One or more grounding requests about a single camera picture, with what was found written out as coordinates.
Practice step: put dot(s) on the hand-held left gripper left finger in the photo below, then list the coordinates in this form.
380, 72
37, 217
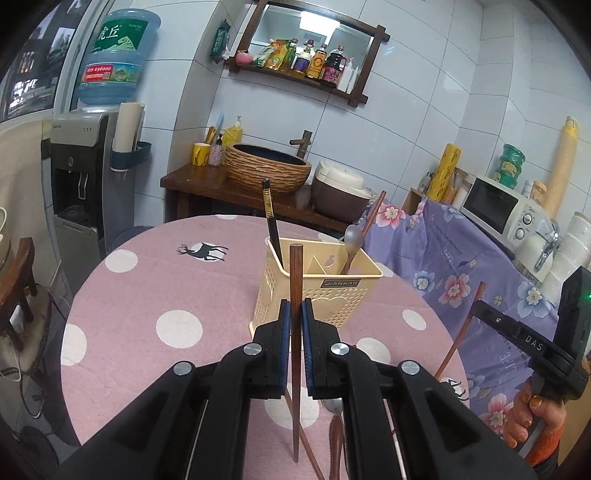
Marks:
285, 360

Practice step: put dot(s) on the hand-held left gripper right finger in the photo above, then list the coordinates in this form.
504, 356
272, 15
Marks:
307, 360

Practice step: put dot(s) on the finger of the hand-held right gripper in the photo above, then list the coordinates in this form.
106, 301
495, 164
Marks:
508, 327

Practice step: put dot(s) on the cream plastic utensil basket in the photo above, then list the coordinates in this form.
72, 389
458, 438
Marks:
332, 300

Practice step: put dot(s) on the black chopstick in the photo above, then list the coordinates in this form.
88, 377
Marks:
272, 230

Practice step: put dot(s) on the person's right hand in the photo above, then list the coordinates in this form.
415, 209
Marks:
521, 415

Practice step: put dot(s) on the stack of white cups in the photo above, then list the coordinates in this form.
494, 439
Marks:
572, 249

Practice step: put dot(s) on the chrome tap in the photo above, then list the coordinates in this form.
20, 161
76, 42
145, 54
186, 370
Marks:
547, 249

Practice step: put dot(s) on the purple floral cloth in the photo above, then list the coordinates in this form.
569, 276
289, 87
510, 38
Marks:
438, 258

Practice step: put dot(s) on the white microwave oven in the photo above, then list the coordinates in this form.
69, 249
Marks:
489, 205

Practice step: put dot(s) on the small jar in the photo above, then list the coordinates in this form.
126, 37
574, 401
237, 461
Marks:
538, 191

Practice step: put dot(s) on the pink polka dot tablecloth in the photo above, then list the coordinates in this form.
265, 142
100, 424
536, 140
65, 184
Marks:
161, 277

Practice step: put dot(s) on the wooden storage box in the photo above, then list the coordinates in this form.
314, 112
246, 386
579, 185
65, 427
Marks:
413, 201

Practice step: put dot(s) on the stack of green cups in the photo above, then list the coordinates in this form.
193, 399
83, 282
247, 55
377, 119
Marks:
509, 166

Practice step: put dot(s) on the tall stack of yellow cups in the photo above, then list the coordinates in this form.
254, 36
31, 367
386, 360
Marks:
561, 166

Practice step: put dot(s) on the yellow wrapped roll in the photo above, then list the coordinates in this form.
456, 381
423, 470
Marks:
443, 173

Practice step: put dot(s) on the brown and white rice cooker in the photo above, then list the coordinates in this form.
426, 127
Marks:
339, 194

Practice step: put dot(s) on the woven brown wash basin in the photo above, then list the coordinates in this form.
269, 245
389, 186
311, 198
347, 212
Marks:
268, 170

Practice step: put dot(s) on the dark wooden counter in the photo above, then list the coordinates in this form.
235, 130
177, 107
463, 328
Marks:
194, 184

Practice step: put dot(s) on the bamboo style faucet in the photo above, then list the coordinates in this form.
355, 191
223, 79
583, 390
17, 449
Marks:
302, 143

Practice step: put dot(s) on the pink pump bottle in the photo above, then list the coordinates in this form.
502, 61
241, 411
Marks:
216, 152

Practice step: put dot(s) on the yellow cup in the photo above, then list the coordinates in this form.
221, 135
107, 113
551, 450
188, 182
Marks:
202, 154

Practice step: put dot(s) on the yellow soap bottle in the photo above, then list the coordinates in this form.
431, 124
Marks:
233, 134

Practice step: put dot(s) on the toothbrushes in cup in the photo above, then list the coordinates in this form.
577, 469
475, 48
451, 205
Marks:
214, 127

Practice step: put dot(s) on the grey water dispenser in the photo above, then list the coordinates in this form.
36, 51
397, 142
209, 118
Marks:
76, 184

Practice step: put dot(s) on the dark wooden chair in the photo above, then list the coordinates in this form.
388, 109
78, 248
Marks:
21, 277

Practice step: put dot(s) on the white bottles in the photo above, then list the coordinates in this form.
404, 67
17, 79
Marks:
347, 76

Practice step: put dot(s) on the dark soy sauce bottle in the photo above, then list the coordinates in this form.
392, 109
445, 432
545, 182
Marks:
332, 71

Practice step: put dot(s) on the wooden framed mirror shelf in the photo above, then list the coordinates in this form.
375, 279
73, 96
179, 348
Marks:
369, 69

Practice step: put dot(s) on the orange label bottle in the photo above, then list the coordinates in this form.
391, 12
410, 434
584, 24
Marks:
316, 64

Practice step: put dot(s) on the purple label bottle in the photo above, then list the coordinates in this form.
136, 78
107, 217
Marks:
302, 62

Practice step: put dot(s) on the yellow oil bottle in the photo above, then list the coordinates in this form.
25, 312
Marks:
282, 57

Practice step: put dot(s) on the pink round ornament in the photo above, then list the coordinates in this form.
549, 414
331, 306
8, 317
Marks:
244, 57

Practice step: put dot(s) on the yellow packet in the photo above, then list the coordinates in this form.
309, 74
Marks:
264, 55

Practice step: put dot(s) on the green hanging packet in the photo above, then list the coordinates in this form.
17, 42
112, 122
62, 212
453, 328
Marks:
220, 41

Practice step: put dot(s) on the blue water jug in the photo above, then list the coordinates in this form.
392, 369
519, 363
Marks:
115, 60

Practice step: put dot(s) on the sliding window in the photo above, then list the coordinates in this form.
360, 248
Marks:
41, 60

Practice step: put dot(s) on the blue wall holder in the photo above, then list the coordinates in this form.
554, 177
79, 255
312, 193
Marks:
134, 157

